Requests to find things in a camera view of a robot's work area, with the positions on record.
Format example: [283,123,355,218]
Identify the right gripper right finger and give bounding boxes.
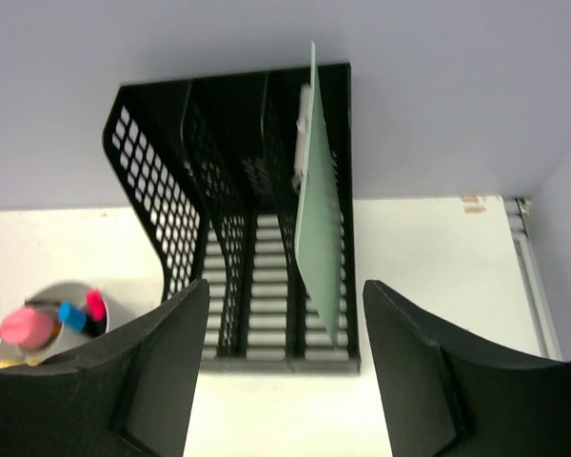
[363,280,571,456]

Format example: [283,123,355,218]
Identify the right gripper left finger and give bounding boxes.
[0,280,209,456]

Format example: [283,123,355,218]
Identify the black blue highlighter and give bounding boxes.
[58,302,87,332]

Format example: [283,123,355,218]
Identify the black pink highlighter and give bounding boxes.
[86,289,108,322]

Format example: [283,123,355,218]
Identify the pink capped glue stick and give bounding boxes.
[0,307,55,351]

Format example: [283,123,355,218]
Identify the green clipboard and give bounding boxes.
[294,44,342,346]

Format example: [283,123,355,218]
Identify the yellow highlighter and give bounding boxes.
[0,358,43,369]

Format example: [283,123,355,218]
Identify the white round desk organizer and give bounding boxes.
[0,282,118,362]

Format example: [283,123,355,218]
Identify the black mesh file organizer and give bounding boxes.
[103,63,361,373]

